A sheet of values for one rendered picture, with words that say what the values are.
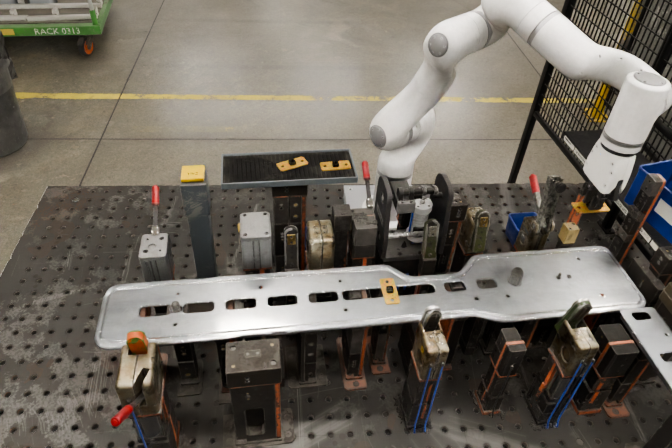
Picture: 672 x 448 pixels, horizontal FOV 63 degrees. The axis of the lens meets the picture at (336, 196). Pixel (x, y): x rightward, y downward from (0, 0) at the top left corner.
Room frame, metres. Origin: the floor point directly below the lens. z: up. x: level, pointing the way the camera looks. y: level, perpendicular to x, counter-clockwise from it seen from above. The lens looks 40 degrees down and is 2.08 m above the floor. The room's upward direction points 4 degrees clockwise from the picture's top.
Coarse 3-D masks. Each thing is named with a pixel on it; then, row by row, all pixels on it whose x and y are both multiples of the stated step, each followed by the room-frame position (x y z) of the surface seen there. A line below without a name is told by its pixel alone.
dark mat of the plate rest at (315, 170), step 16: (224, 160) 1.23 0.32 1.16; (240, 160) 1.23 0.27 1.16; (256, 160) 1.24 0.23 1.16; (272, 160) 1.24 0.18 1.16; (320, 160) 1.26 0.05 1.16; (336, 160) 1.26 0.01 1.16; (224, 176) 1.16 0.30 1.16; (240, 176) 1.16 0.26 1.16; (256, 176) 1.17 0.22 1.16; (272, 176) 1.17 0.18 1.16; (288, 176) 1.18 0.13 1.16; (304, 176) 1.18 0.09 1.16; (320, 176) 1.18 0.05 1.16; (336, 176) 1.19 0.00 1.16; (352, 176) 1.19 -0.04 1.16
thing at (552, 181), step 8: (552, 176) 1.18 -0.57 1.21; (560, 176) 1.18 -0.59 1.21; (552, 184) 1.16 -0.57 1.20; (560, 184) 1.14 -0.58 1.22; (544, 192) 1.17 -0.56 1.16; (552, 192) 1.17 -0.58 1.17; (560, 192) 1.14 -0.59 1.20; (544, 200) 1.16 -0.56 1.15; (552, 200) 1.17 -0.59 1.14; (544, 208) 1.15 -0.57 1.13; (552, 208) 1.16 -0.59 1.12; (544, 216) 1.16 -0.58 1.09; (552, 216) 1.15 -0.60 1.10
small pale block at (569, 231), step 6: (570, 222) 1.17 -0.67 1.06; (564, 228) 1.16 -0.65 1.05; (570, 228) 1.15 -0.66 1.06; (576, 228) 1.15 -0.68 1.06; (564, 234) 1.15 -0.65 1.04; (570, 234) 1.14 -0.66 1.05; (576, 234) 1.14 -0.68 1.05; (558, 240) 1.16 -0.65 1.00; (564, 240) 1.14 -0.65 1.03; (570, 240) 1.14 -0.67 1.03; (558, 246) 1.15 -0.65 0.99; (564, 246) 1.14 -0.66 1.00
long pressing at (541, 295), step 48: (144, 288) 0.89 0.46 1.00; (192, 288) 0.90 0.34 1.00; (240, 288) 0.91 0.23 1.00; (288, 288) 0.92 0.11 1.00; (336, 288) 0.93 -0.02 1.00; (480, 288) 0.96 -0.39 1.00; (528, 288) 0.97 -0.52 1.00; (576, 288) 0.98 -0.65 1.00; (624, 288) 0.99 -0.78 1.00; (96, 336) 0.74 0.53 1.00; (192, 336) 0.76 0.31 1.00; (240, 336) 0.77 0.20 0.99
